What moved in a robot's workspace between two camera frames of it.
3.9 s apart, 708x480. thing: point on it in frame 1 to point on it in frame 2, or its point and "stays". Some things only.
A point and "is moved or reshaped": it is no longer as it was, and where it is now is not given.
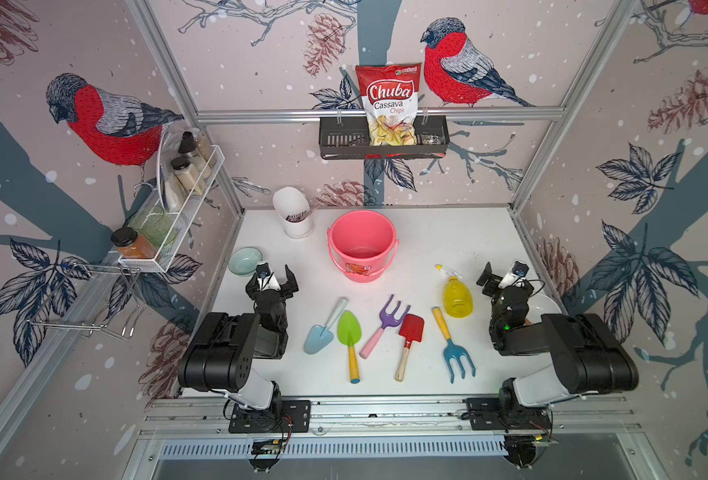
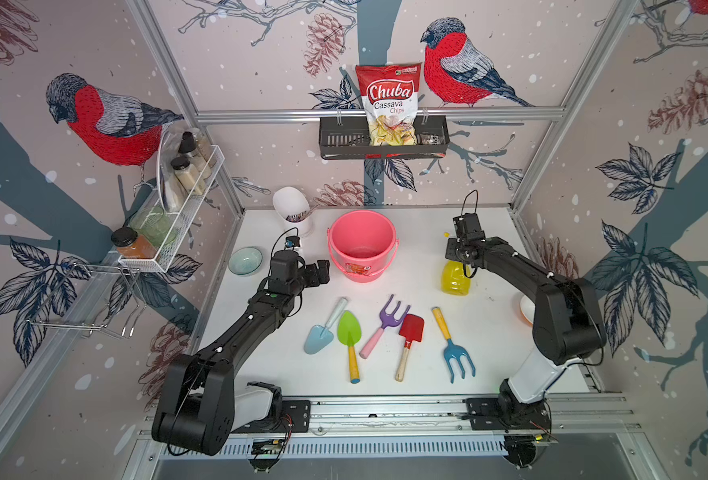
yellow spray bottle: (457, 297) is moved or reshaped
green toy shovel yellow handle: (350, 333) stays
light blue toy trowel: (319, 335) stays
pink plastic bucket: (362, 244) stays
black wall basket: (349, 138) stays
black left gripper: (251, 293) to (314, 279)
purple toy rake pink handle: (385, 322) stays
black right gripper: (492, 282) to (449, 244)
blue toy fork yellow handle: (452, 351) stays
